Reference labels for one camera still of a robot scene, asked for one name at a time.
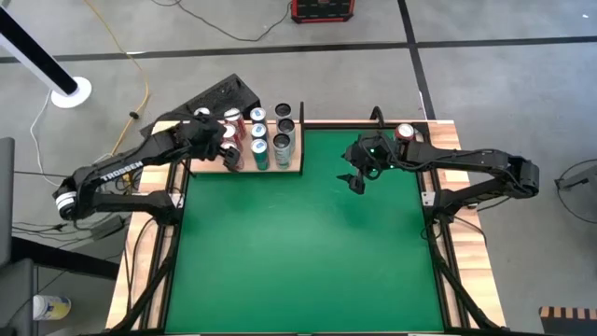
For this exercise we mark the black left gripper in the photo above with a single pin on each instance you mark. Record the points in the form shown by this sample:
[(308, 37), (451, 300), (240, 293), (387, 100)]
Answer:
[(205, 135)]

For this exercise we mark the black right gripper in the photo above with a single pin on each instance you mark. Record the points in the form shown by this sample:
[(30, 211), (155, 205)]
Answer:
[(370, 156)]

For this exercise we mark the red Fanta soda can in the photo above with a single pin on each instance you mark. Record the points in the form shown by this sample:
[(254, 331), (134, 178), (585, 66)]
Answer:
[(202, 111), (405, 132)]

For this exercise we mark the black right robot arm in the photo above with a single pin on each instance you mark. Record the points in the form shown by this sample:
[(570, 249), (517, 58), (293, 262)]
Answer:
[(466, 161)]

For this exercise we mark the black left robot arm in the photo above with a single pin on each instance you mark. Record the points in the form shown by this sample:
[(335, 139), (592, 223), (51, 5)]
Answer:
[(121, 170)]

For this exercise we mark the wooden tray board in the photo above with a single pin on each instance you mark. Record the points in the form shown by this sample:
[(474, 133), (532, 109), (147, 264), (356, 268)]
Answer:
[(280, 170)]

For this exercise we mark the black perforated box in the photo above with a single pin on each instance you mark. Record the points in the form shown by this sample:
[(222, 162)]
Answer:
[(228, 93)]

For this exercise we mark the green table mat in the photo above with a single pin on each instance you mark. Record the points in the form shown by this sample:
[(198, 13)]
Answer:
[(308, 261)]

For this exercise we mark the black power brick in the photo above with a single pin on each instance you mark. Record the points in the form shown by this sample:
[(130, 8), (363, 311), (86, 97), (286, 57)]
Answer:
[(107, 228)]

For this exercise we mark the black white pole stand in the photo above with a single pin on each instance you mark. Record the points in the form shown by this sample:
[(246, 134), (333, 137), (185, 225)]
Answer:
[(71, 98)]

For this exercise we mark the red black crate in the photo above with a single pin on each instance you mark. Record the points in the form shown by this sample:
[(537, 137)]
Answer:
[(322, 9)]

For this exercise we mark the black desk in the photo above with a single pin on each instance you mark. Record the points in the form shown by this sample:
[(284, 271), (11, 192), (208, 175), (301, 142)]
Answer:
[(70, 261)]

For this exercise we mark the grey cabinet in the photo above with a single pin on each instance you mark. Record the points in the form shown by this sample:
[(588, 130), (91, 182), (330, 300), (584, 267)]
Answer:
[(5, 200)]

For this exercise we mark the grey metal stand leg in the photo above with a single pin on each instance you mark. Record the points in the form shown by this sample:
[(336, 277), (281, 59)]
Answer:
[(583, 179)]

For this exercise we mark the white yellow canister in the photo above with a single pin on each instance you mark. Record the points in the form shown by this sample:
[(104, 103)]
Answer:
[(51, 308)]

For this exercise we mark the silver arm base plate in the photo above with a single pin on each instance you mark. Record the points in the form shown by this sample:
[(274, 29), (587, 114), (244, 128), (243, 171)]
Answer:
[(427, 198)]

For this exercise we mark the black aluminium table frame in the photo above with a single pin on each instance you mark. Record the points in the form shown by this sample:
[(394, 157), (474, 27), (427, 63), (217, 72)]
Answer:
[(448, 280)]

